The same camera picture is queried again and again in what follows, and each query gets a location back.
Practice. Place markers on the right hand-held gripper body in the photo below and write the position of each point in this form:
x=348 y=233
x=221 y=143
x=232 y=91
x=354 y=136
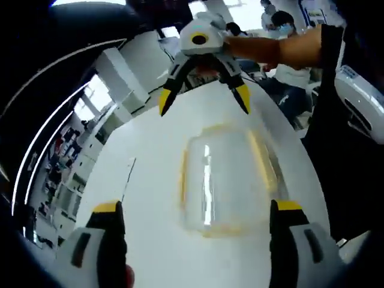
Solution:
x=201 y=37

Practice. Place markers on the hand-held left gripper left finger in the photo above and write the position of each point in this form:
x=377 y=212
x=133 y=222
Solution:
x=105 y=240

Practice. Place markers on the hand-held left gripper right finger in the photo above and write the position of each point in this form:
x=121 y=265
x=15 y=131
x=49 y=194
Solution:
x=297 y=246

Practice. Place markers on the clear plastic storage box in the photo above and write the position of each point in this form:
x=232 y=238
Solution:
x=240 y=210

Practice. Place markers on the clear storage lid yellow latches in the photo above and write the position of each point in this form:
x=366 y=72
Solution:
x=228 y=180

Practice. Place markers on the person's left hand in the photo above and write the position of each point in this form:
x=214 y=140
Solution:
x=129 y=277

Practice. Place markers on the white square pillar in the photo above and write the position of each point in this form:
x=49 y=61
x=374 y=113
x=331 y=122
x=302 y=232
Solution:
x=120 y=81

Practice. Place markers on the row of white office desks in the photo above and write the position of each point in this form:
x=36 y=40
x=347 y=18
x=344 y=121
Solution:
x=69 y=186

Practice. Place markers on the person's dark clothing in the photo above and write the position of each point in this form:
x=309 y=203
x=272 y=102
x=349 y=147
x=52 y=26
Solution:
x=330 y=165

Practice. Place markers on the curved ceiling light strip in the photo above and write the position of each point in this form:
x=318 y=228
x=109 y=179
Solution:
x=39 y=144

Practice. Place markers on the white worn device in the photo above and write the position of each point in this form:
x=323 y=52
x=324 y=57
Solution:
x=357 y=90

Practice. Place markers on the blue framed wall poster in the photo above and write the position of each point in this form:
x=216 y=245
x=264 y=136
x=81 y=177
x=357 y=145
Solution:
x=313 y=12

